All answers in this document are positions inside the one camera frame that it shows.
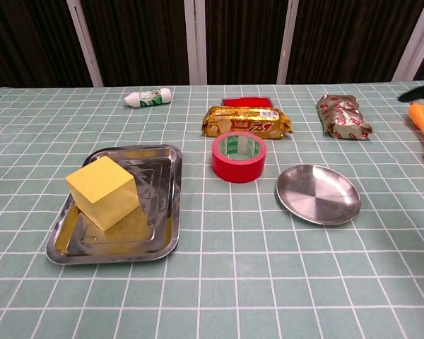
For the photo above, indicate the yellow foam cube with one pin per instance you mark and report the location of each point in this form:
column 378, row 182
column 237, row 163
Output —
column 99, row 190

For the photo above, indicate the red tape roll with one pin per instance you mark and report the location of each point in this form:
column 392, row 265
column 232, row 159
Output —
column 233, row 171

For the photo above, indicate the crumpled silver snack packet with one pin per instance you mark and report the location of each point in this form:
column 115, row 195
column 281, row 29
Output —
column 341, row 120

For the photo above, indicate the round steel plate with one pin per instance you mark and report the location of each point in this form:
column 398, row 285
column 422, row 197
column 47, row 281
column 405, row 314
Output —
column 318, row 197

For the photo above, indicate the white green plastic bottle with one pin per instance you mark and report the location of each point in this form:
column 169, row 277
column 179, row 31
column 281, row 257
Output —
column 148, row 97

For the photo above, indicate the dark pleated curtain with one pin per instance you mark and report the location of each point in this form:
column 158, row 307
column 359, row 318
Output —
column 145, row 35

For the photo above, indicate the flat red box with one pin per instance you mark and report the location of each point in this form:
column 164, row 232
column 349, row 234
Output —
column 247, row 101

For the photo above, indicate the gold biscuit packet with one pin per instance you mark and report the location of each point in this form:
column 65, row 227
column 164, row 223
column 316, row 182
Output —
column 244, row 120

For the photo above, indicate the rectangular steel tray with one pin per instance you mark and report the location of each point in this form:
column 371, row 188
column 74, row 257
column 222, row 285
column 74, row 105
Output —
column 157, row 183

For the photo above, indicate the green checked tablecloth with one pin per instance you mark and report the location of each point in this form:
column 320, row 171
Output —
column 233, row 282

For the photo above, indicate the white frame post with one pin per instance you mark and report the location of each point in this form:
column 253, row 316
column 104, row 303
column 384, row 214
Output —
column 413, row 46
column 86, row 46
column 196, row 42
column 289, row 39

